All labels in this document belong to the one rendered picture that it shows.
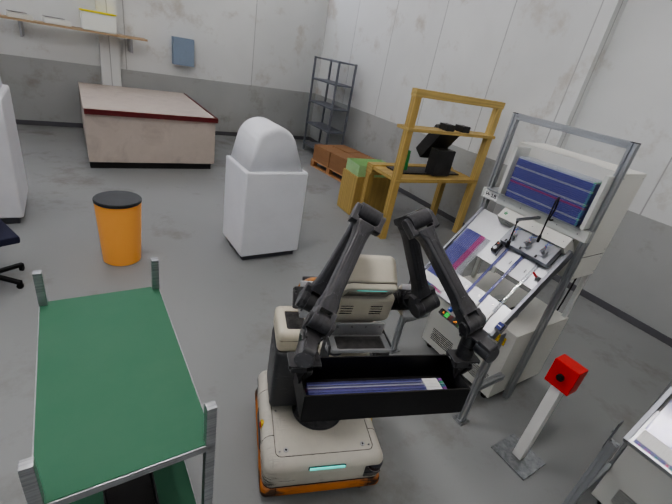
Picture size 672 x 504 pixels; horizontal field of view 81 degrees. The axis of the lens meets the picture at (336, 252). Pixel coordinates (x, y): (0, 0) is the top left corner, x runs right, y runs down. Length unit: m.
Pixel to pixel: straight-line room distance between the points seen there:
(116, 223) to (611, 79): 5.16
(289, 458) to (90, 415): 1.01
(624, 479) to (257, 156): 3.43
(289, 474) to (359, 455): 0.36
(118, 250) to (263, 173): 1.46
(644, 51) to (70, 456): 5.43
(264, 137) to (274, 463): 2.67
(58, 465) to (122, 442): 0.15
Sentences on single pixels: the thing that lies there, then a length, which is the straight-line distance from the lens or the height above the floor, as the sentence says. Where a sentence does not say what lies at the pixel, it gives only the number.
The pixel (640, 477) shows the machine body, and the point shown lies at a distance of 2.84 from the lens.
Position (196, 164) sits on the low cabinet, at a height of 0.07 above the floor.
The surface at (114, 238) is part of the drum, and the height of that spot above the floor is 0.29.
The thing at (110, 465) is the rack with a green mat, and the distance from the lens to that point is 1.37.
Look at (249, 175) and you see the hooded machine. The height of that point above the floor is 0.92.
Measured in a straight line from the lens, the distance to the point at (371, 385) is 1.43.
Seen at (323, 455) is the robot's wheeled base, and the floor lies 0.28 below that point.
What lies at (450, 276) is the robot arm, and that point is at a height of 1.47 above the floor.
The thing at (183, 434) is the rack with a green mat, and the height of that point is 0.95.
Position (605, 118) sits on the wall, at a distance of 5.41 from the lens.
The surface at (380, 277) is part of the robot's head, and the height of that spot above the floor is 1.33.
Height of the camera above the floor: 2.05
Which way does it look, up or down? 27 degrees down
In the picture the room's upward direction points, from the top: 11 degrees clockwise
